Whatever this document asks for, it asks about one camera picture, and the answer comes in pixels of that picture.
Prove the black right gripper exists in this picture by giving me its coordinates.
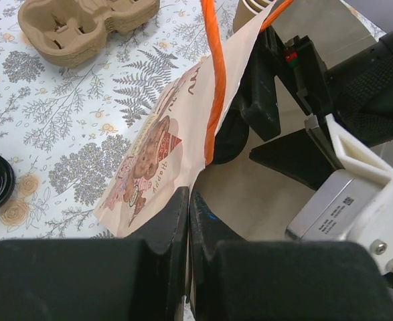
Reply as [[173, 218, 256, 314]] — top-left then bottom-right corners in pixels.
[[240, 26, 341, 191]]

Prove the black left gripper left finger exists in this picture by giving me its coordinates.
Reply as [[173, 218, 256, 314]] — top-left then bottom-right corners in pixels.
[[0, 187, 189, 320]]

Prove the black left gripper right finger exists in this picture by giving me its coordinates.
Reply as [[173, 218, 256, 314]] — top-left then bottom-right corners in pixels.
[[189, 192, 393, 320]]

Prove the kraft paper takeout bag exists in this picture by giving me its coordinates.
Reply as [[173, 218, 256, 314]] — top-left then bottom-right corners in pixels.
[[94, 0, 393, 312]]

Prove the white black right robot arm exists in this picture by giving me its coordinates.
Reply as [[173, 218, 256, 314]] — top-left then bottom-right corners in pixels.
[[238, 27, 393, 189]]

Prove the stack of paper cups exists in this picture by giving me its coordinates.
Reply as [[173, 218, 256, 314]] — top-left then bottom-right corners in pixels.
[[232, 0, 276, 33]]

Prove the floral patterned tablecloth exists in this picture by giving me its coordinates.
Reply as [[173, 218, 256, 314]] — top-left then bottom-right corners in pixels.
[[0, 1, 385, 241]]

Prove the brown pulp cup carrier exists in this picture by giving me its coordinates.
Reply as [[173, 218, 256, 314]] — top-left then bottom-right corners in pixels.
[[17, 0, 160, 68]]

